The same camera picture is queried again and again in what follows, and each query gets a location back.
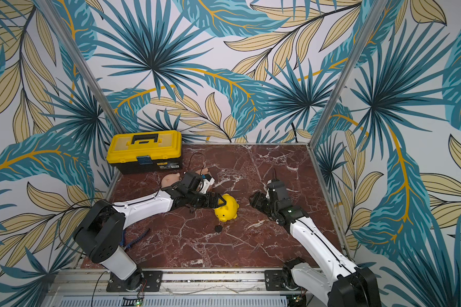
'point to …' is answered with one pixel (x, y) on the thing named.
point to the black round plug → (218, 228)
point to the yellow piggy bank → (228, 211)
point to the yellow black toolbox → (143, 151)
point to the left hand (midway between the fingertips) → (218, 205)
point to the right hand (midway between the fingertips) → (253, 200)
